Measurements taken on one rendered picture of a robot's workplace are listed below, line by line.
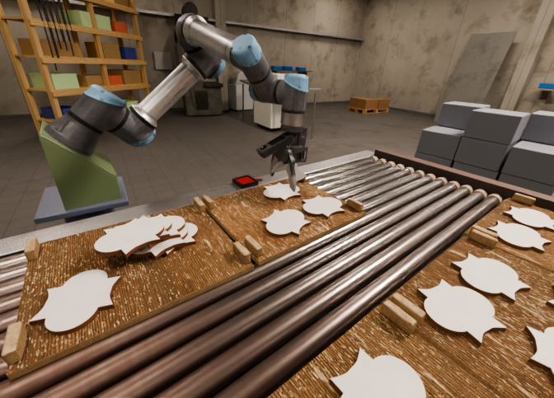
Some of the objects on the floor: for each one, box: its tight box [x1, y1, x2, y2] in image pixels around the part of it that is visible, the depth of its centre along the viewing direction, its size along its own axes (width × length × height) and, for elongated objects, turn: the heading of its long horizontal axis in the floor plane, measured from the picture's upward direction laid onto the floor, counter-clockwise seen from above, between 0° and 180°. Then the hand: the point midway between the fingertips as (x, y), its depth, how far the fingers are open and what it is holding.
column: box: [34, 176, 129, 224], centre depth 119 cm, size 38×38×87 cm
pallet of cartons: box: [347, 97, 390, 114], centre depth 922 cm, size 124×85×45 cm
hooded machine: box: [228, 71, 253, 112], centre depth 814 cm, size 65×53×116 cm
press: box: [174, 2, 229, 116], centre depth 695 cm, size 137×118×262 cm
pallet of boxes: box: [414, 101, 554, 196], centre depth 257 cm, size 108×72×107 cm
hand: (280, 184), depth 90 cm, fingers open, 14 cm apart
